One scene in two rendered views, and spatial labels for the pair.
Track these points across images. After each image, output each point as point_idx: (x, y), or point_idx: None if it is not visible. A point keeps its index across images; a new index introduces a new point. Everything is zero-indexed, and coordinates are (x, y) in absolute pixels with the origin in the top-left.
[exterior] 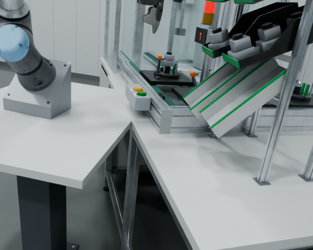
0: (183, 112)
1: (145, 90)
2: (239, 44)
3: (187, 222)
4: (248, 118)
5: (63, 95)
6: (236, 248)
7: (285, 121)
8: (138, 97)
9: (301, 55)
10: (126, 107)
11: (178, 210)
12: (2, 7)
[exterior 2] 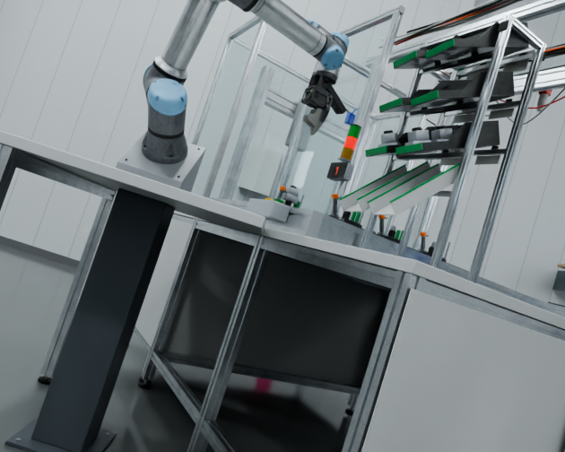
0: (333, 221)
1: None
2: (420, 134)
3: (388, 254)
4: (393, 253)
5: (190, 178)
6: (441, 273)
7: None
8: (277, 202)
9: (473, 150)
10: None
11: (372, 252)
12: (168, 62)
